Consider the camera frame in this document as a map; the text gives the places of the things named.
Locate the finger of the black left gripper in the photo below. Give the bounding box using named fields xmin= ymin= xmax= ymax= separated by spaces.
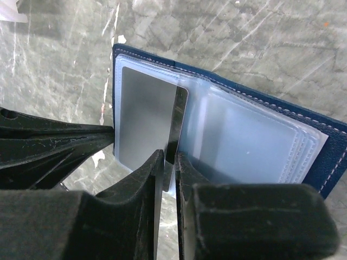
xmin=1 ymin=132 xmax=114 ymax=190
xmin=1 ymin=107 xmax=114 ymax=140

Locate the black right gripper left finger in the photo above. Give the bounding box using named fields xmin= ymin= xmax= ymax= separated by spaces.
xmin=1 ymin=150 xmax=164 ymax=259

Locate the white plastic card tray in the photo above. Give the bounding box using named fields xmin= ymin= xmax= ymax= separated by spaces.
xmin=0 ymin=0 xmax=28 ymax=23

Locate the blue leather card holder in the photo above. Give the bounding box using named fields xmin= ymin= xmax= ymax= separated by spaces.
xmin=113 ymin=44 xmax=346 ymax=197

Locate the black card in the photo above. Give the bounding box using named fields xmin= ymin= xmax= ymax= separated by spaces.
xmin=116 ymin=67 xmax=189 ymax=192

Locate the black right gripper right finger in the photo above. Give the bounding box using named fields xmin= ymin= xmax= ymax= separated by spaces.
xmin=175 ymin=153 xmax=339 ymax=259

